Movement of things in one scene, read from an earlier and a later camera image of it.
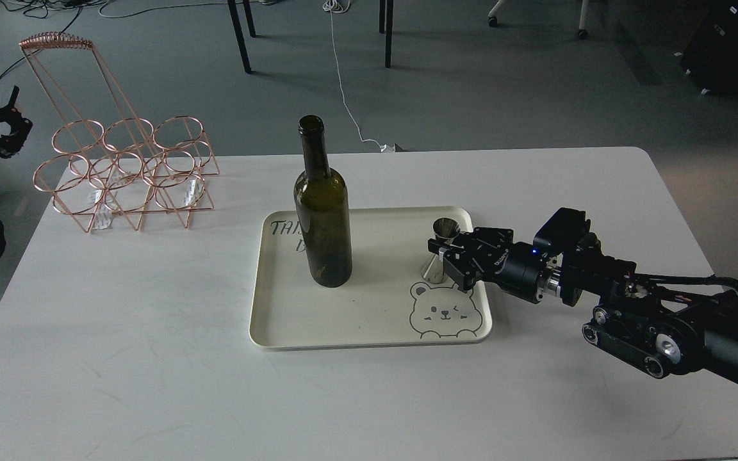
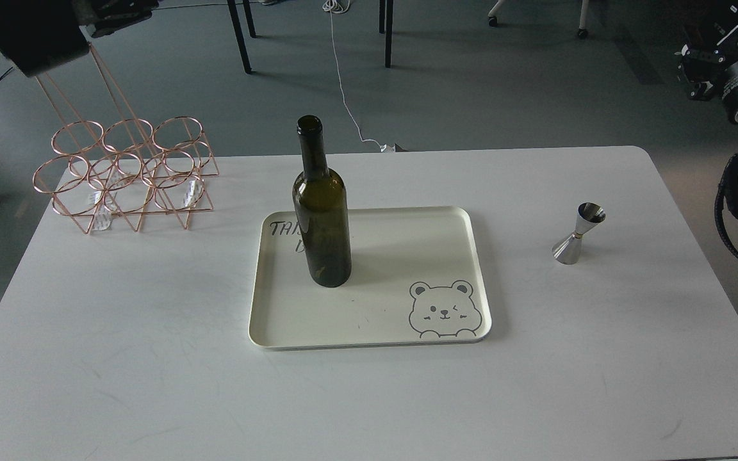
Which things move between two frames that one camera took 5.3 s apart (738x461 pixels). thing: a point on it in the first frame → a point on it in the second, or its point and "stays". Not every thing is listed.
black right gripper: x=486 y=253 → x=724 y=40
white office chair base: x=582 y=33 stays
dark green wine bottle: x=322 y=203 stays
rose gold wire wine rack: x=104 y=163 stays
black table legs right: x=385 y=23 stays
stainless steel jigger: x=444 y=229 → x=568 y=251
